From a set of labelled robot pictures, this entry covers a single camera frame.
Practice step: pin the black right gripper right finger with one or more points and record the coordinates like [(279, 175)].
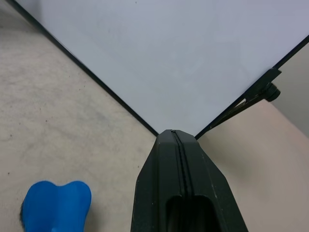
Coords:
[(207, 174)]

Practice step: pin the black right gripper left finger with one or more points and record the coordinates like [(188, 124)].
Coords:
[(157, 174)]

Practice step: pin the blue plastic object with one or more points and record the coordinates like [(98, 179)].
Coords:
[(56, 206)]

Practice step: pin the black-framed whiteboard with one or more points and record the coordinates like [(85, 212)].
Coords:
[(169, 60)]

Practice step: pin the black whiteboard stand bracket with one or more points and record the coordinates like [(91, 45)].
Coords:
[(262, 89)]

